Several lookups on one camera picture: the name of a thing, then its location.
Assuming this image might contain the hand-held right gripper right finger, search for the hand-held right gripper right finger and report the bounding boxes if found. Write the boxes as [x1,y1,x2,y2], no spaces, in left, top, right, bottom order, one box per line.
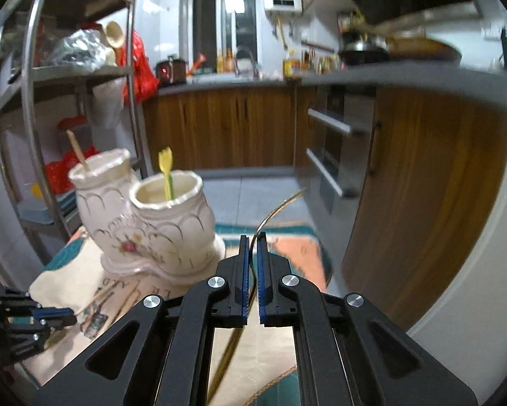
[257,234,478,406]

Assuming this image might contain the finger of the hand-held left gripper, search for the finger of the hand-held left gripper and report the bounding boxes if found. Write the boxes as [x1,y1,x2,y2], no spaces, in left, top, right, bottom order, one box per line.
[4,319,57,358]
[0,285,77,327]

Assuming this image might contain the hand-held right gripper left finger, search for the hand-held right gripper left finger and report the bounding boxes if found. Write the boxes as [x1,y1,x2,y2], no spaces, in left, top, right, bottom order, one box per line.
[31,234,251,406]

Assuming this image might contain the white floral ceramic utensil holder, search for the white floral ceramic utensil holder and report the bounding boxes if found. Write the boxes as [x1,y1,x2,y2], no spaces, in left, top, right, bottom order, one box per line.
[67,149,226,284]

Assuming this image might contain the beige and teal printed cloth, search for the beige and teal printed cloth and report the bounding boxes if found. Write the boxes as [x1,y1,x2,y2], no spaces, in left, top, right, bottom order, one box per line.
[28,222,334,406]

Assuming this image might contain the grey plastic tray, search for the grey plastic tray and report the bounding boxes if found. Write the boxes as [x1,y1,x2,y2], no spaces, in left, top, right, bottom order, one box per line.
[17,190,81,227]

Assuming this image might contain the yellow plastic fork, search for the yellow plastic fork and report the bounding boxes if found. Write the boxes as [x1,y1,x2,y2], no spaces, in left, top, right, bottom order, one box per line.
[158,147,176,199]

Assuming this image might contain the red plastic bag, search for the red plastic bag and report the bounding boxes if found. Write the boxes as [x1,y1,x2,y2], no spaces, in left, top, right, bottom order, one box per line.
[44,144,100,195]
[122,29,161,104]

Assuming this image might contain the wooden kitchen cabinets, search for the wooden kitchen cabinets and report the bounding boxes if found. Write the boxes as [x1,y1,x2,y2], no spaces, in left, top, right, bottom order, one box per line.
[144,87,507,333]

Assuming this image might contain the wooden chopstick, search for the wooden chopstick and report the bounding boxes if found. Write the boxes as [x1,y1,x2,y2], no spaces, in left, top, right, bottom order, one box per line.
[66,130,91,173]

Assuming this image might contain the red lidded plastic container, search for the red lidded plastic container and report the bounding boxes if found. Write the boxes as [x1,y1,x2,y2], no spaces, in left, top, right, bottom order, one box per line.
[57,114,93,165]

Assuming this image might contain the stainless steel built-in oven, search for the stainless steel built-in oven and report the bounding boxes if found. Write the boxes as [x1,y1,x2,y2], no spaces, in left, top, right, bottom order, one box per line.
[306,85,377,216]

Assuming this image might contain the white plastic bag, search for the white plastic bag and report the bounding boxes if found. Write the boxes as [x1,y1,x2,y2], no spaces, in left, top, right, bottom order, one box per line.
[86,80,125,130]

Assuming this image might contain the metal kitchen faucet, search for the metal kitchen faucet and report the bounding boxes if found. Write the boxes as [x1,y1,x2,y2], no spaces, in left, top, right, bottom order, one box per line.
[234,46,263,80]

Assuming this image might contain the yellow labelled jar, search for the yellow labelled jar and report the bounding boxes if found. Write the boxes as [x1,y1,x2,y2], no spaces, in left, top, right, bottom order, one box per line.
[282,53,303,79]

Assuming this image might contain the dark rice cooker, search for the dark rice cooker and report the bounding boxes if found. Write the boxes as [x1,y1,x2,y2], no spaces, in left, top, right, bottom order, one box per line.
[155,54,187,87]

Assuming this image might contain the metal cooking pot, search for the metal cooking pot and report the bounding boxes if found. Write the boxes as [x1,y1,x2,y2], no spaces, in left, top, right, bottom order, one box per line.
[338,36,392,66]

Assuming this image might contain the clear plastic bag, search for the clear plastic bag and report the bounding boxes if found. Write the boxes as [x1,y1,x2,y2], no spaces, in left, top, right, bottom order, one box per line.
[46,29,110,72]

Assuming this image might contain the kitchen window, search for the kitchen window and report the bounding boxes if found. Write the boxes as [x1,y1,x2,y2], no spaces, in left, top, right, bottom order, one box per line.
[179,0,265,77]

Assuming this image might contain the wooden ladle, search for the wooden ladle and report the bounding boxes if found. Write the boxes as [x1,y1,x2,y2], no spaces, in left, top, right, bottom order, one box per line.
[103,21,125,66]

